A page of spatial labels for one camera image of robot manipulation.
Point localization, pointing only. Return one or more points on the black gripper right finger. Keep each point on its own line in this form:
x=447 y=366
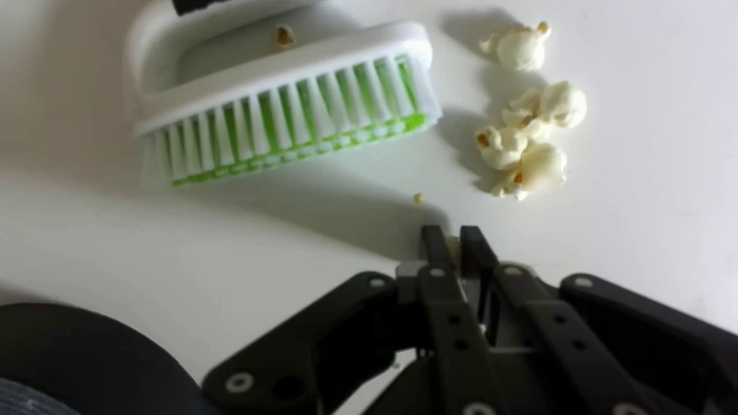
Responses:
x=616 y=351

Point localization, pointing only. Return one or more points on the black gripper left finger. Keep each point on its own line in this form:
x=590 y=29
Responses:
x=320 y=355

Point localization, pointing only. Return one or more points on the white green scrub brush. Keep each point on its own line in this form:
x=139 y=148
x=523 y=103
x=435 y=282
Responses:
x=287 y=106

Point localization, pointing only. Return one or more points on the white popcorn piece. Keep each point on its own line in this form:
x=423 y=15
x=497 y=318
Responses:
x=516 y=48

